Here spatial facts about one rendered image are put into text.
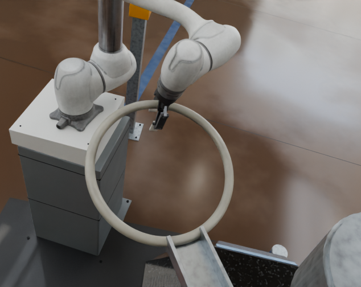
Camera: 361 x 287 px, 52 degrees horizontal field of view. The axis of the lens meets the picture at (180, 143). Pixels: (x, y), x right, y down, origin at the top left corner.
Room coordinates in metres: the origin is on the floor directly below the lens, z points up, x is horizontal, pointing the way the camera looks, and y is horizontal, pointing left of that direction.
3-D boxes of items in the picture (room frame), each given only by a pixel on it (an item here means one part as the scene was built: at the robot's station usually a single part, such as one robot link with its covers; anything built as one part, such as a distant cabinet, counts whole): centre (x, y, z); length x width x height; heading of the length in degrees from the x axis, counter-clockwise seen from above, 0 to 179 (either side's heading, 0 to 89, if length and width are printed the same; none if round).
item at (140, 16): (2.12, 0.43, 0.54); 0.20 x 0.20 x 1.09; 2
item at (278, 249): (1.26, -0.75, 0.08); 0.10 x 0.10 x 0.13
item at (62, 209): (1.23, 0.50, 0.40); 0.50 x 0.50 x 0.80; 86
